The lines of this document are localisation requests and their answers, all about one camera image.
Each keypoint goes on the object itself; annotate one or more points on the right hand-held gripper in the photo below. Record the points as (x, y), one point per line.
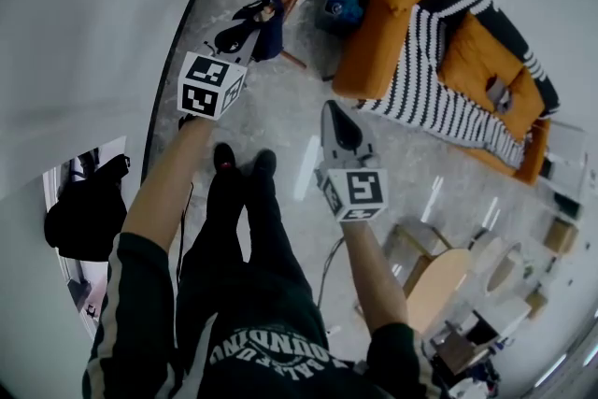
(356, 189)

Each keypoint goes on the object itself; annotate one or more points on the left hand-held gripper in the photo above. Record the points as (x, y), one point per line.
(211, 85)

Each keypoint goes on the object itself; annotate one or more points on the dark navy fabric item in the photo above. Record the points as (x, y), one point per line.
(270, 35)

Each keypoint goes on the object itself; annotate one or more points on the person's left forearm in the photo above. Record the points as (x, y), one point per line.
(166, 182)

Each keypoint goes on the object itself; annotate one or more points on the person's right forearm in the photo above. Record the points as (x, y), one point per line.
(374, 275)

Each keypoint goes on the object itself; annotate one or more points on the orange sofa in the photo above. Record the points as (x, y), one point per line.
(374, 47)

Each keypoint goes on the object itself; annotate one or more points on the person's right black shoe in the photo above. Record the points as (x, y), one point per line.
(264, 161)

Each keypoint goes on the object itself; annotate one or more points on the person's black shoe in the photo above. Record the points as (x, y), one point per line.
(226, 160)
(264, 161)

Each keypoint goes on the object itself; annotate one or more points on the black bin with blue contents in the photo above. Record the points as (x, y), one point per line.
(343, 9)

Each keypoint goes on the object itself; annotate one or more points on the white black striped blanket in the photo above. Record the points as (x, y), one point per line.
(430, 84)

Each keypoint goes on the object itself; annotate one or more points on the person's left black shoe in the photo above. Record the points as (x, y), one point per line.
(226, 160)

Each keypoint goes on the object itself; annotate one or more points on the person's black trousers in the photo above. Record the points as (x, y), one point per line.
(261, 247)

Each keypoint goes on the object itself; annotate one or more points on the light wooden chair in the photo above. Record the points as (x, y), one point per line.
(418, 247)

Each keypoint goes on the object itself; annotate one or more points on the small grey object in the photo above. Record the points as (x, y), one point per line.
(499, 94)

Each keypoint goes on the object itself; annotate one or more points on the black blanket with white stripes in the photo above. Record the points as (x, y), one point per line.
(509, 28)

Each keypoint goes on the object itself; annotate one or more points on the round wooden table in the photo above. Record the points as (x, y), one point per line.
(437, 289)

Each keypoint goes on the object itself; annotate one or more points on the white round stool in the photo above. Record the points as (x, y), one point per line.
(502, 264)

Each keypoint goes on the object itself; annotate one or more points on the white cabinet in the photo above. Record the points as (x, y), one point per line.
(567, 159)

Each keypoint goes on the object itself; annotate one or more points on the person's dark printed shirt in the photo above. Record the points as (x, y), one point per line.
(261, 360)

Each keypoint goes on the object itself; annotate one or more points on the black backpack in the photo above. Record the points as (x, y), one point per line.
(86, 210)

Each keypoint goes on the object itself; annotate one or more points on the small wooden box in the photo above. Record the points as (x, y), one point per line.
(560, 236)

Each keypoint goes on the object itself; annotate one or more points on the white box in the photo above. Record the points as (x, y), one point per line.
(507, 317)

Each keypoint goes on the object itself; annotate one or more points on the brown box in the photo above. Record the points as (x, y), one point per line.
(460, 351)

